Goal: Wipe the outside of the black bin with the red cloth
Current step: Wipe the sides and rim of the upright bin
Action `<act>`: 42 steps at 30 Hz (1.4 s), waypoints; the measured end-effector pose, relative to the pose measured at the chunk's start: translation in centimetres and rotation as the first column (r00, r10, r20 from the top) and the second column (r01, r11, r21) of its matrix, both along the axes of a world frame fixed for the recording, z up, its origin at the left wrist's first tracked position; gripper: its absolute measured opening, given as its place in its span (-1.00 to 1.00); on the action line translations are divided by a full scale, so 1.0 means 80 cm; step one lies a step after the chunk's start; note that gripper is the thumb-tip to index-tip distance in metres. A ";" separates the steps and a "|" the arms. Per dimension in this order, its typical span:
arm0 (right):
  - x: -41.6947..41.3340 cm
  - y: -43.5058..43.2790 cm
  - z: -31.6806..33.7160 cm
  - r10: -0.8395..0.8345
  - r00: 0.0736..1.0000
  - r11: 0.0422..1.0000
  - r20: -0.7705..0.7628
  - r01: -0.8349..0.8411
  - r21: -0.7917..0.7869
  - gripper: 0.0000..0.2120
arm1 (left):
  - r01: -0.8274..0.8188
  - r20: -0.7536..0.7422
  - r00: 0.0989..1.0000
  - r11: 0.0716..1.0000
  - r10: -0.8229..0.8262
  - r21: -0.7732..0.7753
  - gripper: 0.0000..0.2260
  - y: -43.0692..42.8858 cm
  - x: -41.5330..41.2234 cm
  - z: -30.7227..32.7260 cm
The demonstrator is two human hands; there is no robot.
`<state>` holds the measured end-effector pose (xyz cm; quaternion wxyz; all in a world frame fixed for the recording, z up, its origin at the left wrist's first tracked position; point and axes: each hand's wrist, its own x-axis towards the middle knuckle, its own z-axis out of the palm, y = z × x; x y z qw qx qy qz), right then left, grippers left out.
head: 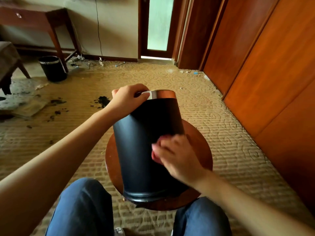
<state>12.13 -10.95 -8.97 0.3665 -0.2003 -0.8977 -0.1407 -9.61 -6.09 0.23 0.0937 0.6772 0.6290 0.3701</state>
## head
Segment person's left hand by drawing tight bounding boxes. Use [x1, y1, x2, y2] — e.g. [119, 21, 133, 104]
[108, 84, 150, 121]

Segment person's right hand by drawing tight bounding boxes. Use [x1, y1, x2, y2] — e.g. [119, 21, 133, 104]
[151, 135, 209, 187]

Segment pink cleaning cloth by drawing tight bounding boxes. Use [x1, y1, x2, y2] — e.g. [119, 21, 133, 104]
[151, 135, 173, 165]

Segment black bin with metal rim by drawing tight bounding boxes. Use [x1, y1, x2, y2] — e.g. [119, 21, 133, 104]
[113, 89, 190, 203]

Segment person's left forearm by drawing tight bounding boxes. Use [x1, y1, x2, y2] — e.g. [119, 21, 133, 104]
[0, 108, 119, 236]

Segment person's right forearm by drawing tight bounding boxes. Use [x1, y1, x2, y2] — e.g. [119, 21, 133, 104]
[193, 169, 315, 236]

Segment round wooden stool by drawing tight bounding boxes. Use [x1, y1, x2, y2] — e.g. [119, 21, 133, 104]
[105, 119, 213, 211]

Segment black dirt pile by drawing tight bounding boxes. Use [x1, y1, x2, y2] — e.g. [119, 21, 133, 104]
[94, 96, 111, 108]

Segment wooden door with frosted glass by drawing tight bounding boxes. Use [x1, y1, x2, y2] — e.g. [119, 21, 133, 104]
[138, 0, 184, 59]

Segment person's right leg blue jeans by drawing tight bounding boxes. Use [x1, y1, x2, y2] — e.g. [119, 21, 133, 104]
[172, 197, 232, 236]

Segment person's leg blue jeans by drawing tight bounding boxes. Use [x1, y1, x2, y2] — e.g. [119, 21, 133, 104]
[45, 178, 115, 236]
[172, 197, 232, 236]

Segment dark wooden door panel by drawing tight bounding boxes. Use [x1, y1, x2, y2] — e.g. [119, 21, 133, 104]
[172, 0, 225, 70]

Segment small black waste bin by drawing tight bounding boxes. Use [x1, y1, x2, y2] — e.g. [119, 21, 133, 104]
[39, 56, 68, 82]

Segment person's left leg blue jeans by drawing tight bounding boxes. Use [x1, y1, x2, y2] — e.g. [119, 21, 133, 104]
[45, 178, 115, 236]

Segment grey patterned rug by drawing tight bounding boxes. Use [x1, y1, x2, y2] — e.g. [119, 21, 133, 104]
[0, 77, 51, 119]

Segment wooden wardrobe doors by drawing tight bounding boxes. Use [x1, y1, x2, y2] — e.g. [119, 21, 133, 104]
[199, 0, 315, 217]

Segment wooden desk with drawer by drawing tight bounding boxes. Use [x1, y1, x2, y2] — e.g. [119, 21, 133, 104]
[0, 3, 81, 73]

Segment upholstered wooden chair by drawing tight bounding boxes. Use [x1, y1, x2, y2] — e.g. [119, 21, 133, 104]
[0, 41, 31, 96]

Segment tangle of white cables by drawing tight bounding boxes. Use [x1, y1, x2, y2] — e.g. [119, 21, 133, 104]
[70, 54, 95, 69]

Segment black wall cable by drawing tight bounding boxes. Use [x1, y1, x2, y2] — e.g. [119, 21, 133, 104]
[95, 0, 103, 57]

